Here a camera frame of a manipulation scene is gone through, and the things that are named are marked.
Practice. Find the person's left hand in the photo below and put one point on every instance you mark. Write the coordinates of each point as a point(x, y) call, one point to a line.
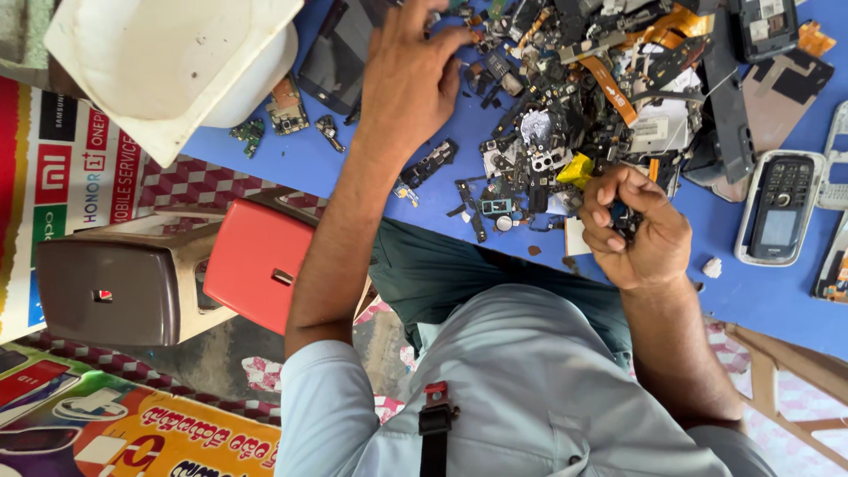
point(397, 86)

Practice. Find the person's right hand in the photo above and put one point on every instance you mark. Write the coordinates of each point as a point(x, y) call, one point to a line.
point(656, 245)

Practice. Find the small black phone part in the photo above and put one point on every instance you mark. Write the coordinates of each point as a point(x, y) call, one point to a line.
point(624, 218)

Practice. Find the white crumpled scrap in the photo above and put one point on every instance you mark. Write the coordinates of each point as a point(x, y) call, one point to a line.
point(712, 267)

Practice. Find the black phone display panel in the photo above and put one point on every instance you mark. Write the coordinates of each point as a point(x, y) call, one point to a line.
point(338, 56)

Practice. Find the white card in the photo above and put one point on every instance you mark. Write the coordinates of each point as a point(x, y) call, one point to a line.
point(575, 240)

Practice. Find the small grey metal part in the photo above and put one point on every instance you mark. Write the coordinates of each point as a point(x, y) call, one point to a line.
point(329, 131)

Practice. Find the yellow foil piece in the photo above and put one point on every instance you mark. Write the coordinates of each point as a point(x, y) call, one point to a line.
point(575, 170)

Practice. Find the tan phone circuit board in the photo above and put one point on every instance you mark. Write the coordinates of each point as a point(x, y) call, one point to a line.
point(287, 106)

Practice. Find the white black keypad phone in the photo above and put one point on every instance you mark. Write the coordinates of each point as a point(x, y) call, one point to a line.
point(782, 209)

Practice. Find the small green circuit board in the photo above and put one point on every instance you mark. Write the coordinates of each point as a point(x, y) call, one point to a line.
point(248, 134)

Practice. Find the heap of phone parts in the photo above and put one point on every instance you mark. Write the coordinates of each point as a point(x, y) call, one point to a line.
point(583, 86)

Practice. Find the opened phone with circuit board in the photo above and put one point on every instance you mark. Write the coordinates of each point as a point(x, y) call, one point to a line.
point(833, 268)

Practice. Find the brown phone back panel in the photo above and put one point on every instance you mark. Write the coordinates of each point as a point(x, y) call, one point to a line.
point(778, 106)

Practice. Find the dark green trousers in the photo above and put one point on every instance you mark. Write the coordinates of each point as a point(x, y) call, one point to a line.
point(457, 271)

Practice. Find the white phone housing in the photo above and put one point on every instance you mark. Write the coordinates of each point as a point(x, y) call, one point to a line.
point(836, 165)

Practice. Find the light blue shirt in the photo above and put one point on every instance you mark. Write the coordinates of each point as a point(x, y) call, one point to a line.
point(530, 397)

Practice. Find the white plastic tub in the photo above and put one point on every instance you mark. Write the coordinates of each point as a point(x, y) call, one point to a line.
point(172, 59)

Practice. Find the maroon checkered floor mat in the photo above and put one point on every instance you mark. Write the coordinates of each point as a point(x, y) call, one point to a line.
point(192, 185)

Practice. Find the red plastic stool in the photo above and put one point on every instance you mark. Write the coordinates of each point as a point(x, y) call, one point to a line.
point(255, 265)

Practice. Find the black opened phone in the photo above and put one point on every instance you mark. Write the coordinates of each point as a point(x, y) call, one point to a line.
point(762, 26)

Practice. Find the orange flex foil piece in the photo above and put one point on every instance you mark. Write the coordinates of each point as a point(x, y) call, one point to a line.
point(816, 38)

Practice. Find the brown plastic stool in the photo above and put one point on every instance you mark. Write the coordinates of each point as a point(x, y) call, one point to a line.
point(112, 291)

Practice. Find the white printed shop banner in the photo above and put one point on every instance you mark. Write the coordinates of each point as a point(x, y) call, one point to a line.
point(59, 192)

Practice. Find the colourful printed banner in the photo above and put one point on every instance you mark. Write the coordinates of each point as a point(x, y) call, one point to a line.
point(99, 424)

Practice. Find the black phone frame piece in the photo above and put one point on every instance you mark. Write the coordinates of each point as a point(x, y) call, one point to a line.
point(429, 164)

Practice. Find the wooden furniture frame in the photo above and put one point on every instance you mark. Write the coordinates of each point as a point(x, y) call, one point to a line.
point(772, 371)

